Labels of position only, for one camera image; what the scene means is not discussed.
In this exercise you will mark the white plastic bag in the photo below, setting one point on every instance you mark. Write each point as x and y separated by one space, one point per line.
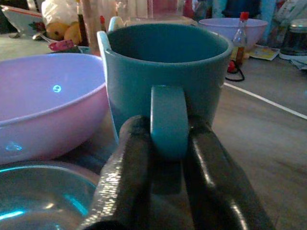
58 12

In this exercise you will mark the teal ceramic mug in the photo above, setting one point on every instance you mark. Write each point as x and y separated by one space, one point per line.
168 72

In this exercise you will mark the white floral ceramic bowl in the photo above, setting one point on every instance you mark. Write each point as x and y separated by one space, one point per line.
20 20

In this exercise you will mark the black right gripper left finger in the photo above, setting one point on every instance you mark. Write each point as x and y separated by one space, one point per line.
130 167

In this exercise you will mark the large pink plastic bowl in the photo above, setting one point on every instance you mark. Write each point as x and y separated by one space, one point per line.
45 103

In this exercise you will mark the yellow fruit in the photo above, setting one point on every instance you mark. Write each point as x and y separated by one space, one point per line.
55 30
74 33

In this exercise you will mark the small pink plastic bowl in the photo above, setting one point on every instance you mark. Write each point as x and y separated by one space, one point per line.
227 28

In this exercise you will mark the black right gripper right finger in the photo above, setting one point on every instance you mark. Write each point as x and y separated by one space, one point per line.
216 182

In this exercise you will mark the pink snack wrapper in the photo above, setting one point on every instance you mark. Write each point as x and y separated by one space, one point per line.
62 45

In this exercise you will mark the yellow printed paper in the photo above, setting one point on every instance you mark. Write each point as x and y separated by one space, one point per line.
263 52

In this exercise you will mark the shiny metal bowl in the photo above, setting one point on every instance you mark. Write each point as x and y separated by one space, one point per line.
40 196

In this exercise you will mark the dark glass jar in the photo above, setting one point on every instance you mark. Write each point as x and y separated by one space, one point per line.
294 39

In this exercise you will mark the red-capped sauce bottle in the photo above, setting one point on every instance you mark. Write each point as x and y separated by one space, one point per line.
240 40

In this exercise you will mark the metal spoon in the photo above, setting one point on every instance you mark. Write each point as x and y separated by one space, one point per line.
40 36

